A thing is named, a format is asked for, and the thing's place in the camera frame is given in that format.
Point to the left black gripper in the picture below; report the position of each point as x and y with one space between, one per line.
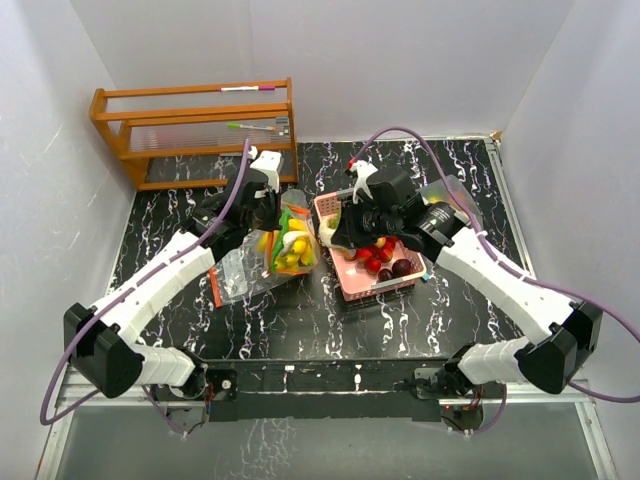
273 224

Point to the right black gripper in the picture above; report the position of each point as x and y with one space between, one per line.
347 233

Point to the green chili pepper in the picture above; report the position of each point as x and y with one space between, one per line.
281 246

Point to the strawberry bunch with leaves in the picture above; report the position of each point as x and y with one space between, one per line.
374 257

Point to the blue zipper clear bag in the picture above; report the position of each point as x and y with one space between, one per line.
452 191

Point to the dark red plum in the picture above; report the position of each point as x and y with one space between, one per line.
402 267

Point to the red zipper clear bag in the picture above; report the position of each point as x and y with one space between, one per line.
243 272
296 200

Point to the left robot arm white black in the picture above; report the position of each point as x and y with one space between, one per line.
103 338

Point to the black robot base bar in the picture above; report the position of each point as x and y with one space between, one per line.
233 390

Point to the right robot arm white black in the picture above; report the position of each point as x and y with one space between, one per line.
558 334

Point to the pink plastic basket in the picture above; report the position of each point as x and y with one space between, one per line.
360 277

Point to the wooden shelf rack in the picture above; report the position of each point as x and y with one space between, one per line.
146 125

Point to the pink white marker pen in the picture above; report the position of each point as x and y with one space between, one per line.
248 88

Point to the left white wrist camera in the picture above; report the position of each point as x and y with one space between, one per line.
270 164

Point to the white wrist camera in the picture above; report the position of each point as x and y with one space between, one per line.
361 170
270 164

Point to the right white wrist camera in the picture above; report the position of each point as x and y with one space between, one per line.
361 170

